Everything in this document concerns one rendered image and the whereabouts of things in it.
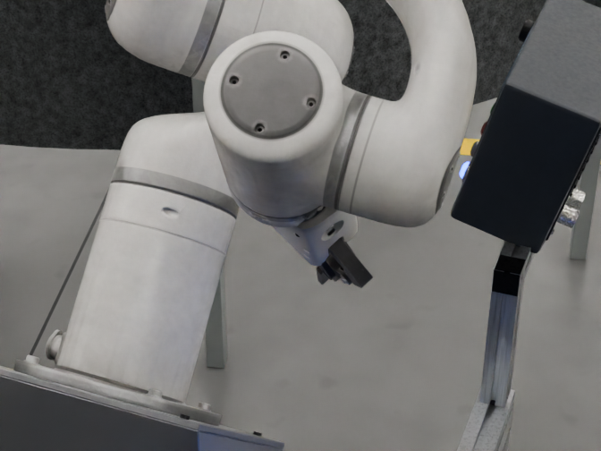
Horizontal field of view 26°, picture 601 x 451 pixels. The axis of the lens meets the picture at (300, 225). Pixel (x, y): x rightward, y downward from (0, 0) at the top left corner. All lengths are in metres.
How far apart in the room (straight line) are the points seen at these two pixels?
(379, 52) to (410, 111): 1.82
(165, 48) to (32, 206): 2.35
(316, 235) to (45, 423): 0.32
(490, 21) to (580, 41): 1.22
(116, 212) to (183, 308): 0.10
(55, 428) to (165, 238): 0.19
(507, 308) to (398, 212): 0.68
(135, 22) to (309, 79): 0.43
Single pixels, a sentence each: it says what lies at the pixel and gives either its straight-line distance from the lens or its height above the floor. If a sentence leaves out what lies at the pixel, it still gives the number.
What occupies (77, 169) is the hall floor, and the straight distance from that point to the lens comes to 3.66.
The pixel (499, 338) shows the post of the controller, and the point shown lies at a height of 0.96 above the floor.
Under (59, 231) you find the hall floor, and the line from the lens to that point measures 3.41.
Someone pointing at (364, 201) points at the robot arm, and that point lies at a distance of 0.81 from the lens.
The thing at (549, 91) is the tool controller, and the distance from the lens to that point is 1.41.
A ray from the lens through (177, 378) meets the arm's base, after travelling 1.16.
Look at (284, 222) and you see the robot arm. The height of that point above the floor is 1.40.
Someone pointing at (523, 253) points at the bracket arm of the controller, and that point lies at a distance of 1.48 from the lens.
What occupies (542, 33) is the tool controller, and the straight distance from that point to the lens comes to 1.51.
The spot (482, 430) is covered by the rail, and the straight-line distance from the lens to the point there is 1.55.
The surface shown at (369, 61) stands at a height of 0.71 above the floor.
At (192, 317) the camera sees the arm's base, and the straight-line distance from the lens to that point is 1.16.
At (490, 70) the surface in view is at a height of 0.62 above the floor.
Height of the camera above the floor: 1.90
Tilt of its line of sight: 34 degrees down
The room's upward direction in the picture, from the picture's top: straight up
